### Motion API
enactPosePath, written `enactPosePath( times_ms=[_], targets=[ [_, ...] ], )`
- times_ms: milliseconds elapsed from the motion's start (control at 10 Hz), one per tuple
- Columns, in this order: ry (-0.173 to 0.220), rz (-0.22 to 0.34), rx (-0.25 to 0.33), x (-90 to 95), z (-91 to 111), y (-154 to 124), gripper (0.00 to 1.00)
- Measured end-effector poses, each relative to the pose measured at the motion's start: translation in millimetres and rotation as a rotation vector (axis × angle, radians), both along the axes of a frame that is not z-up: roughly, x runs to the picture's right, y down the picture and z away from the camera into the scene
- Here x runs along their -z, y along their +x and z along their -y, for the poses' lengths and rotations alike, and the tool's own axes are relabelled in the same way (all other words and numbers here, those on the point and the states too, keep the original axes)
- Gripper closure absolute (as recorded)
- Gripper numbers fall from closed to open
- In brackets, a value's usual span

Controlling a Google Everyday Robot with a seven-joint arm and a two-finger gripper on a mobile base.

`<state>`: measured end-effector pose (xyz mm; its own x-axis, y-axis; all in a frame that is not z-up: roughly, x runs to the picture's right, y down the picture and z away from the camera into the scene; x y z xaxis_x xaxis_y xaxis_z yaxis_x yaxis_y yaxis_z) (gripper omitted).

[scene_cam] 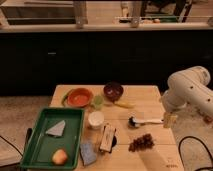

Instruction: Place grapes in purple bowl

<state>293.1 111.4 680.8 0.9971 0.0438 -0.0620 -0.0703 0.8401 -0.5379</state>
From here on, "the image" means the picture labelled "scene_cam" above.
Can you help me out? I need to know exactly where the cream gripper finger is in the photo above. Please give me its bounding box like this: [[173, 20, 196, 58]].
[[163, 113, 177, 128]]

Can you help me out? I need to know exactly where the white cup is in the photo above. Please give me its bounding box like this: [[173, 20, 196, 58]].
[[88, 111, 104, 129]]

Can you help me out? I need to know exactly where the black cable left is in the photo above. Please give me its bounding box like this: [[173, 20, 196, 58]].
[[0, 127, 33, 171]]

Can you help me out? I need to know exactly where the wooden whiteboard eraser block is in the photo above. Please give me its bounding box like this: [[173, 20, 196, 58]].
[[99, 124, 116, 152]]

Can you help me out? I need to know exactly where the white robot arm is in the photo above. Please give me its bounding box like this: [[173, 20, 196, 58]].
[[161, 66, 213, 128]]

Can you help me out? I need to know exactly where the dark red grape bunch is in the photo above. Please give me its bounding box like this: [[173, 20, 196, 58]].
[[128, 134, 154, 152]]

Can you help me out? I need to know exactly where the green plastic tray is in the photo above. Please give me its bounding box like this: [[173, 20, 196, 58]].
[[20, 107, 84, 171]]

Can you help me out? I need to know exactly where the black cable right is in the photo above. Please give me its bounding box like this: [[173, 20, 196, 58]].
[[177, 135, 213, 171]]

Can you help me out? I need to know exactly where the red yellow apple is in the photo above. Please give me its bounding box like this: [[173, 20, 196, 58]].
[[52, 149, 68, 165]]

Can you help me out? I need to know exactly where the white handled dish brush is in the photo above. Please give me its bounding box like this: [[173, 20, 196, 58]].
[[128, 117, 163, 128]]

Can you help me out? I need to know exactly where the blue sponge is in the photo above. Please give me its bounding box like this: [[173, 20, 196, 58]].
[[80, 141, 97, 166]]

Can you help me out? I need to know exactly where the orange bowl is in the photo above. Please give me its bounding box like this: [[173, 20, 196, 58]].
[[67, 88, 93, 107]]

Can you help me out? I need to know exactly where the yellow banana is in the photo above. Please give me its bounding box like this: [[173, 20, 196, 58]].
[[114, 101, 134, 109]]

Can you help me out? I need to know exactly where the black cable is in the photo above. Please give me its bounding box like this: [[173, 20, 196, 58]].
[[177, 135, 213, 171], [0, 127, 33, 171]]

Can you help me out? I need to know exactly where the purple bowl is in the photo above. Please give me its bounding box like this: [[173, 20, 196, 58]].
[[103, 82, 124, 102]]

